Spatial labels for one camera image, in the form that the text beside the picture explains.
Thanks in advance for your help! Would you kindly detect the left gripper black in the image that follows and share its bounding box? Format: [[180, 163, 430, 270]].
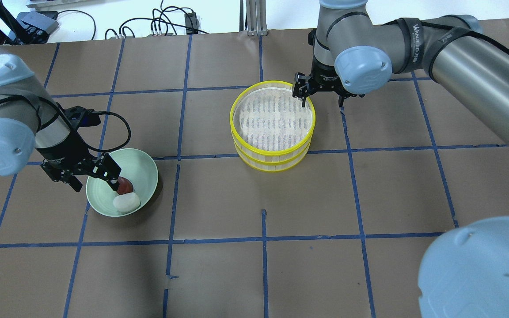
[[40, 131, 122, 193]]

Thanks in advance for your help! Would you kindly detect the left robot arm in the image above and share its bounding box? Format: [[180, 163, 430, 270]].
[[0, 54, 121, 192]]

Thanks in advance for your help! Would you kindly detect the black cable bundle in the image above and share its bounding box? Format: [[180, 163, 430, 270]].
[[56, 0, 211, 40]]

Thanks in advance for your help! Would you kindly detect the black device box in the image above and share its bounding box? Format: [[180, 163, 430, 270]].
[[17, 11, 59, 36]]

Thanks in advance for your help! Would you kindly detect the brown bun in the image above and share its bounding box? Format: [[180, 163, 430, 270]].
[[116, 176, 134, 195]]

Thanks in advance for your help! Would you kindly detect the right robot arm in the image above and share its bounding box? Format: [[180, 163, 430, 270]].
[[292, 0, 509, 318]]

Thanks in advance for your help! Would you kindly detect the light green bowl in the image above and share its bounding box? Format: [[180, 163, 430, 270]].
[[86, 148, 159, 217]]

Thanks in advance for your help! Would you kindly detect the yellow steamer layer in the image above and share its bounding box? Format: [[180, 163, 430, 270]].
[[229, 80, 316, 155], [234, 141, 311, 173]]

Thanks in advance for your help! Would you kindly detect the black camera stand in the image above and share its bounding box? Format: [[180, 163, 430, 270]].
[[0, 0, 34, 45]]

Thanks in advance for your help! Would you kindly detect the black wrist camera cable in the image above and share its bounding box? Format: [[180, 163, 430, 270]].
[[84, 110, 132, 153]]

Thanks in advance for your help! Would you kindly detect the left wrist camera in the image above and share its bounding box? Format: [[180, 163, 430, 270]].
[[64, 106, 101, 131]]

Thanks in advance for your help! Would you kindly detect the black power adapter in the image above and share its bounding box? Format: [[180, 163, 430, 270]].
[[185, 12, 199, 34]]

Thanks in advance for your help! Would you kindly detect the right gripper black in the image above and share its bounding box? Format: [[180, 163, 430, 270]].
[[293, 62, 365, 107]]

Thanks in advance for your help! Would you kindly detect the aluminium frame post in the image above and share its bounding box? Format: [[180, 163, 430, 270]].
[[244, 0, 268, 36]]

